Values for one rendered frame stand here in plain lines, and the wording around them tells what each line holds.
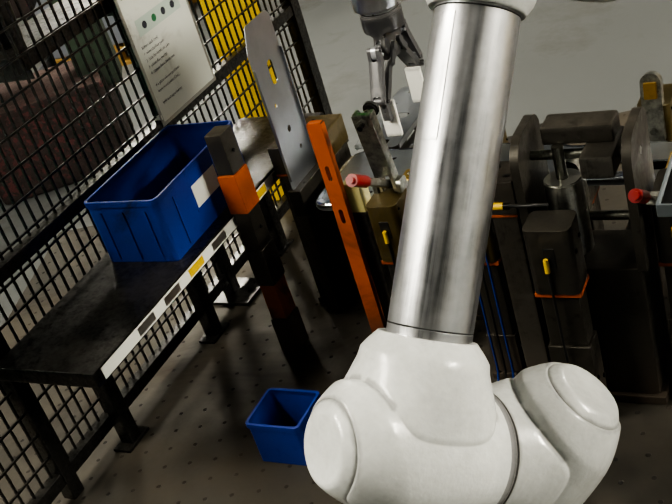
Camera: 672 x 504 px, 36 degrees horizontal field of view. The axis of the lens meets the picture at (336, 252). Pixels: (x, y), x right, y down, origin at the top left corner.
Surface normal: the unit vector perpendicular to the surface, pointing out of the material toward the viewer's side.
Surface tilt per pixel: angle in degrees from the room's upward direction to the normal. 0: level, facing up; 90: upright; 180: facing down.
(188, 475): 0
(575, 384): 48
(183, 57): 90
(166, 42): 90
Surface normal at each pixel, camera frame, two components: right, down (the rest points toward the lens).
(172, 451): -0.27, -0.83
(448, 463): 0.51, 0.03
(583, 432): 0.23, 0.00
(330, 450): -0.85, -0.02
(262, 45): 0.88, 0.00
